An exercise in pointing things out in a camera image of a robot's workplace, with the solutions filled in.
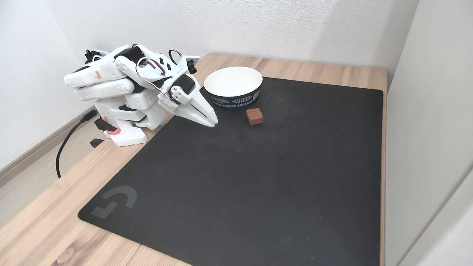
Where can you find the white navy paper bowl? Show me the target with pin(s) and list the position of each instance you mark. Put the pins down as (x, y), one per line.
(232, 79)

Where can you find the black desk mat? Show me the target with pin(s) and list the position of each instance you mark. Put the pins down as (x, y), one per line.
(258, 184)

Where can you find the black wall power adapter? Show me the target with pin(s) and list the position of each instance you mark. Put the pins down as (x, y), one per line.
(93, 56)

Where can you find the brown toy cube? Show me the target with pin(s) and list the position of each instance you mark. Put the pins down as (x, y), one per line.
(254, 116)

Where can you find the wooden baseboard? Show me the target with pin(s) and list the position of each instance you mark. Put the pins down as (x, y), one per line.
(29, 155)

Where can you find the black orange table clamp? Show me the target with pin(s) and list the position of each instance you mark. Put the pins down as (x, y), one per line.
(104, 125)

